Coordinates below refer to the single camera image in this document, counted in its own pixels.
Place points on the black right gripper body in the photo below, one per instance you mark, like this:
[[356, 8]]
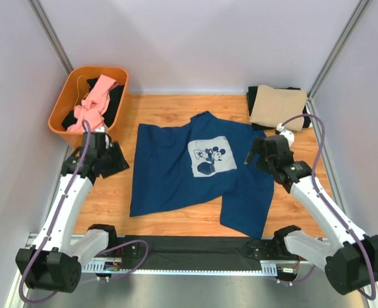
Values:
[[269, 162]]

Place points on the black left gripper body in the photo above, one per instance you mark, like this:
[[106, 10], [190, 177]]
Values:
[[101, 155]]

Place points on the blue printed t shirt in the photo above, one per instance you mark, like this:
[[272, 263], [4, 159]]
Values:
[[176, 167]]

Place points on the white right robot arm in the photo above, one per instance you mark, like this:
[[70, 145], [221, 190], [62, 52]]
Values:
[[349, 257]]

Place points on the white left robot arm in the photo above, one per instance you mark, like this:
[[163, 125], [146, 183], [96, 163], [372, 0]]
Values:
[[52, 263]]

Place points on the pink t shirt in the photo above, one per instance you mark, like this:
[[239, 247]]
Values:
[[94, 106]]

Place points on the folded beige t shirt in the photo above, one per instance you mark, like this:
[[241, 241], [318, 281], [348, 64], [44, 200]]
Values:
[[273, 106]]

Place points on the black garment in basket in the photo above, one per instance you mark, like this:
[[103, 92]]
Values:
[[113, 102]]

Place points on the orange plastic laundry basket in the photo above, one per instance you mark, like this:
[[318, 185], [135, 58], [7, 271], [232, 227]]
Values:
[[96, 94]]

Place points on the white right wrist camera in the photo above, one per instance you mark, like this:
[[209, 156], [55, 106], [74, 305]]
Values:
[[288, 134]]

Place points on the aluminium front rail frame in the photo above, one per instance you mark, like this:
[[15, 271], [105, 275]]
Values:
[[136, 251]]

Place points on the left aluminium corner post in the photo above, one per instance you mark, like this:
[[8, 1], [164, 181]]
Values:
[[51, 35]]

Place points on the aluminium corner post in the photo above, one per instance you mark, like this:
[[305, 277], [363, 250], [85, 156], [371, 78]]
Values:
[[51, 35], [338, 47]]

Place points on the right aluminium corner post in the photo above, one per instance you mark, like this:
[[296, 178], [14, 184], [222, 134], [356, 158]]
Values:
[[338, 47]]

